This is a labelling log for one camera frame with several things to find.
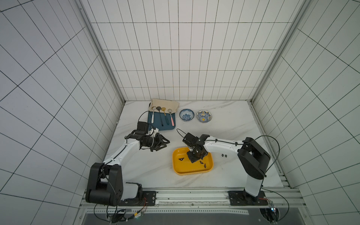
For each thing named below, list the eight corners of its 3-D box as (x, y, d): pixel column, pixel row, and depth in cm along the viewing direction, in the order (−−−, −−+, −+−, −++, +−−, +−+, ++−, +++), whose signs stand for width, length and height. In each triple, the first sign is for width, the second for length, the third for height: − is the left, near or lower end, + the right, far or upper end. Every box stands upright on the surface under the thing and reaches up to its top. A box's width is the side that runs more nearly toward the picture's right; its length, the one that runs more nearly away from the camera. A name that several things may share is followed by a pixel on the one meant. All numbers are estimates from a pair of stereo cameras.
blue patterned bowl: (179, 121, 107) (179, 118, 104) (179, 112, 113) (179, 108, 110) (194, 121, 107) (194, 118, 104) (193, 112, 113) (193, 109, 110)
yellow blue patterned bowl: (196, 123, 107) (197, 119, 103) (196, 113, 114) (196, 109, 110) (211, 123, 107) (212, 119, 104) (210, 113, 114) (211, 109, 110)
